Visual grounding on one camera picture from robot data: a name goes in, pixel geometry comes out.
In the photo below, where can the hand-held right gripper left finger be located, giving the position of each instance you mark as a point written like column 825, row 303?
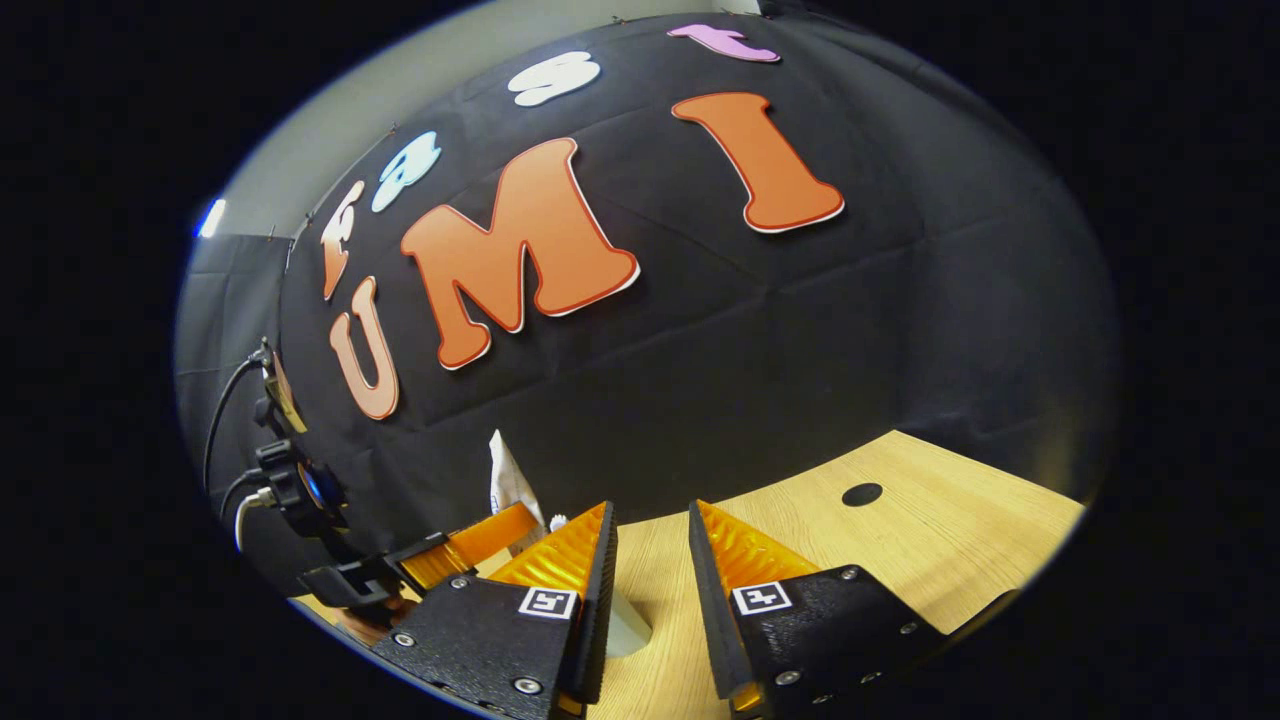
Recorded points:
column 598, row 620

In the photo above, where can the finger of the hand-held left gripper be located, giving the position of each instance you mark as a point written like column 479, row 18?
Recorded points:
column 480, row 540

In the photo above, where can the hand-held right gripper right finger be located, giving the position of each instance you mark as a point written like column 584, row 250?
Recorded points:
column 708, row 610

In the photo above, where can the white toothpaste tube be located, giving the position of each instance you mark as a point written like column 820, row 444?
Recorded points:
column 508, row 490

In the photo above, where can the bright light fixture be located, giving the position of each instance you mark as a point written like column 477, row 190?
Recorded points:
column 212, row 218

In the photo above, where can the wooden desktop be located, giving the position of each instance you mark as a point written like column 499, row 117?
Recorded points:
column 900, row 540

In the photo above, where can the black backdrop cloth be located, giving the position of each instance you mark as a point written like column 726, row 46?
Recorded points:
column 800, row 350

